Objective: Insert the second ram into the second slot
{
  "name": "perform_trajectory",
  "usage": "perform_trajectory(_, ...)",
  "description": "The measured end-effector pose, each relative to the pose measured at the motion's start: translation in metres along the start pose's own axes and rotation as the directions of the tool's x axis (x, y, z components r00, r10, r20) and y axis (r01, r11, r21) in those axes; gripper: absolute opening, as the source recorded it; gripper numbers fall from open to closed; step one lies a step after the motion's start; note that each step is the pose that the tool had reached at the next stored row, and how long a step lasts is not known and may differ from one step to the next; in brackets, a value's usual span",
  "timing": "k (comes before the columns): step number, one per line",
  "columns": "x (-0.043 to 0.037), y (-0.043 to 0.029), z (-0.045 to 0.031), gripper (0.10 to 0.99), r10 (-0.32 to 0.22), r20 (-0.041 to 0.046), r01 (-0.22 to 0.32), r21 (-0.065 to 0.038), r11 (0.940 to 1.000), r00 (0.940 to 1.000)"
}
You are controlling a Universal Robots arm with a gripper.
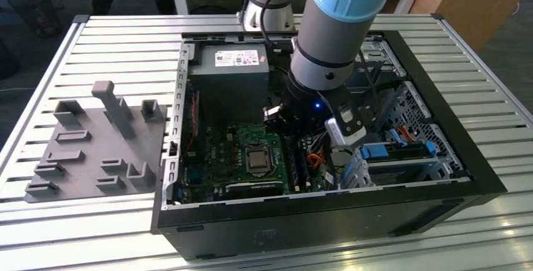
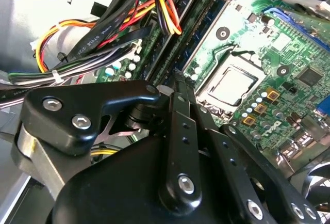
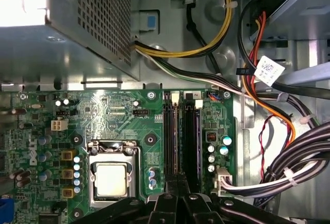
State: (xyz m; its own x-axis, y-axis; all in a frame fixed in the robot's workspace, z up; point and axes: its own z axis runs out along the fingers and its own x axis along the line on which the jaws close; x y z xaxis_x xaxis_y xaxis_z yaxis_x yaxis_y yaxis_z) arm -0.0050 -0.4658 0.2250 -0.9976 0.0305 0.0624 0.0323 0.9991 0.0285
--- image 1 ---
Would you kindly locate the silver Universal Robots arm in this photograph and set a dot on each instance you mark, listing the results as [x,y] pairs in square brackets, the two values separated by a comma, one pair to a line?
[333,33]

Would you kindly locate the black RAM slot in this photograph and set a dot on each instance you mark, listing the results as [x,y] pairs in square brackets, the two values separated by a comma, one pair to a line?
[297,171]

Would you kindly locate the round grey speaker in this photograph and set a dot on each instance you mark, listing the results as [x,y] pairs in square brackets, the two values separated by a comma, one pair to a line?
[342,160]

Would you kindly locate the grey power supply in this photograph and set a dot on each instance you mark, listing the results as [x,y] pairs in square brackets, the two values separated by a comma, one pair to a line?
[224,96]

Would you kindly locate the silver CPU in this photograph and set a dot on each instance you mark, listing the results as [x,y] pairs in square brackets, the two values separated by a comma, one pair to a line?
[257,160]

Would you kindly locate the hard disk in blue carrier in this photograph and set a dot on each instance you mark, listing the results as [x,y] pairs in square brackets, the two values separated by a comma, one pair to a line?
[374,152]

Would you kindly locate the tall silver drive cage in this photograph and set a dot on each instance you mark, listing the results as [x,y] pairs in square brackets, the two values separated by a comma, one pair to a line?
[386,62]

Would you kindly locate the green motherboard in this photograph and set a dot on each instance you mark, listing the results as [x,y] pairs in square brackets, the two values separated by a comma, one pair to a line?
[220,158]

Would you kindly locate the black case fan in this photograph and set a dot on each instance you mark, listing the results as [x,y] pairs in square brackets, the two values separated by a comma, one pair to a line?
[196,111]

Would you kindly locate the black graphics card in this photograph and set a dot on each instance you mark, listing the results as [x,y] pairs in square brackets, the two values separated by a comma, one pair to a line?
[253,188]

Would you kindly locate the low silver drive cage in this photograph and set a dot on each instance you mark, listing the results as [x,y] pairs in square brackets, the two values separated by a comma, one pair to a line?
[400,168]

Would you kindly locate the black PC case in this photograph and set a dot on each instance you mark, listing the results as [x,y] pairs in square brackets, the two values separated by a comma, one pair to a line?
[333,230]

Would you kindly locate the wooden cabinet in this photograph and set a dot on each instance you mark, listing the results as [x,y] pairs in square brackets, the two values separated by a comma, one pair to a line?
[478,2]

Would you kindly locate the grey parts rack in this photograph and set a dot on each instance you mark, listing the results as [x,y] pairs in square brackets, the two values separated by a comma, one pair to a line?
[83,165]

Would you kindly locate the black bag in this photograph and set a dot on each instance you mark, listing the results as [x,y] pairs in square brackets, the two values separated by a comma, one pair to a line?
[37,15]

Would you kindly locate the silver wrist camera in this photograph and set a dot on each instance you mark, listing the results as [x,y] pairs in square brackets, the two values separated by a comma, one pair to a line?
[345,133]

